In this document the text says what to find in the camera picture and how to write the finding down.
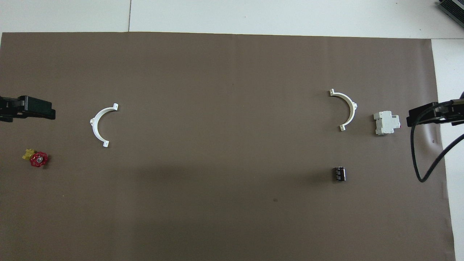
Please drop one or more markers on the black cylindrical capacitor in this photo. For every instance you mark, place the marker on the black cylindrical capacitor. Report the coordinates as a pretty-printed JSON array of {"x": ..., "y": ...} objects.
[{"x": 339, "y": 173}]

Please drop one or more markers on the white circuit breaker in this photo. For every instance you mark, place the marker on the white circuit breaker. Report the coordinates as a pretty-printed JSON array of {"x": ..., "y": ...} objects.
[{"x": 385, "y": 122}]

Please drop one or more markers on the red handwheel yellow valve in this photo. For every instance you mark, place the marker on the red handwheel yellow valve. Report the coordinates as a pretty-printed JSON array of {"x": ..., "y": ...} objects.
[{"x": 38, "y": 159}]

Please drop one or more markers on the black ribbed box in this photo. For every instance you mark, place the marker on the black ribbed box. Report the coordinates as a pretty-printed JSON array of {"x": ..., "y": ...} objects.
[{"x": 454, "y": 9}]

